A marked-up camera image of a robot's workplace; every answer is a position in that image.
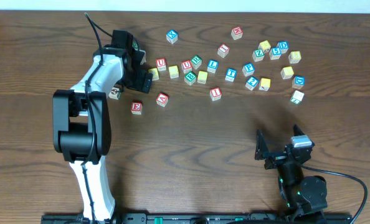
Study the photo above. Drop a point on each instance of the red Y block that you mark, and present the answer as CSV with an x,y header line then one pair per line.
x,y
143,59

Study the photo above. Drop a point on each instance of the blue D block upper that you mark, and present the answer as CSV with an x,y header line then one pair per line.
x,y
283,46

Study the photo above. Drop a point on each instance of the white green block right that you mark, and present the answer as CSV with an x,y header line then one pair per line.
x,y
297,97

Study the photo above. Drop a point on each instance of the blue D block lower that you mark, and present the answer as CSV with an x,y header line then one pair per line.
x,y
298,82

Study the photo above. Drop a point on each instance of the blue 5 block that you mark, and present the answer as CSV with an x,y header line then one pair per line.
x,y
275,53

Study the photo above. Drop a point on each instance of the yellow block beside U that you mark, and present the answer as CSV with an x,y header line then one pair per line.
x,y
155,73

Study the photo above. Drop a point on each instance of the red I block upper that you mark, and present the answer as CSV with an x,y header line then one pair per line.
x,y
223,50

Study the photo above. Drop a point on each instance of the white soccer ball block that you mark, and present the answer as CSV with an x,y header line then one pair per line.
x,y
115,93

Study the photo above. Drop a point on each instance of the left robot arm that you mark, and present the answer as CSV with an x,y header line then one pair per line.
x,y
81,122

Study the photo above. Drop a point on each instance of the green B block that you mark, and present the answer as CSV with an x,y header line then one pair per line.
x,y
190,78

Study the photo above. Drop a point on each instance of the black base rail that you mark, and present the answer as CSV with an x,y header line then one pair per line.
x,y
142,218

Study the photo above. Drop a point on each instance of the yellow block far right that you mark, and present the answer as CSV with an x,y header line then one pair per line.
x,y
294,57

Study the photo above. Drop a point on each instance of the blue 2 block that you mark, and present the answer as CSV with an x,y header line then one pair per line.
x,y
251,83

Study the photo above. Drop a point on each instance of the red block top right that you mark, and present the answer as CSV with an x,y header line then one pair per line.
x,y
236,33

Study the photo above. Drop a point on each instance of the yellow block beside 2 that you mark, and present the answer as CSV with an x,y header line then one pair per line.
x,y
265,84

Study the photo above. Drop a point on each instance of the blue d block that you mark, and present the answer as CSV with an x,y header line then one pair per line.
x,y
298,82
283,46

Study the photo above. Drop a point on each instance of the red u block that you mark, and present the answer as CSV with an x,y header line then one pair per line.
x,y
161,64
186,66

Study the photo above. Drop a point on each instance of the blue P block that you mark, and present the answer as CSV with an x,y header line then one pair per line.
x,y
248,69

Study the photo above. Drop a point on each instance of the red E block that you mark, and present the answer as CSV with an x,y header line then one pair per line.
x,y
136,108

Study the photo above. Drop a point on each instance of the blue T block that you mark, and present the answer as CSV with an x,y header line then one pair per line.
x,y
230,74

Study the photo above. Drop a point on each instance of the green Z block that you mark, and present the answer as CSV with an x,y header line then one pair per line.
x,y
258,55

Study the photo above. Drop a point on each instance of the red A block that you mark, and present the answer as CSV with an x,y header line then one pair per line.
x,y
162,99

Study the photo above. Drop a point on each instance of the green R block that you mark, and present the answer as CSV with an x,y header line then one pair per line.
x,y
196,62

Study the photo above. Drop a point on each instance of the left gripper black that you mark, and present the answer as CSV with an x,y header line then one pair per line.
x,y
140,81

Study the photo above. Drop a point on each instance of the green F block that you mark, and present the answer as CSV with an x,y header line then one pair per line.
x,y
136,44

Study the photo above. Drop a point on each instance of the blue L block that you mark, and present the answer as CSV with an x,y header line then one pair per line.
x,y
212,66

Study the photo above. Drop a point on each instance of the red i block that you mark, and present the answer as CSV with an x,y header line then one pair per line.
x,y
215,93
223,50

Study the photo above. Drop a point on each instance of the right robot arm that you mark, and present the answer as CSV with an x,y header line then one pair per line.
x,y
303,194

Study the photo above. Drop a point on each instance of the red I block lower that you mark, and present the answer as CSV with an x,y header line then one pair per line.
x,y
215,93

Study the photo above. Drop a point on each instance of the yellow block centre left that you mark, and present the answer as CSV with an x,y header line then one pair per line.
x,y
173,71

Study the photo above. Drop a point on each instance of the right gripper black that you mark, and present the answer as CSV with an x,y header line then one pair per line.
x,y
280,155

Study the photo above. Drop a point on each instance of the yellow block top right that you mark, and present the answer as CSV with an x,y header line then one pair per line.
x,y
264,46

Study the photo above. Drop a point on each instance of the blue X block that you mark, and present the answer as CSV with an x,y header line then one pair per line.
x,y
172,36

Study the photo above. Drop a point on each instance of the yellow block beside B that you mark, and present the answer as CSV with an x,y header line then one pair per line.
x,y
202,77

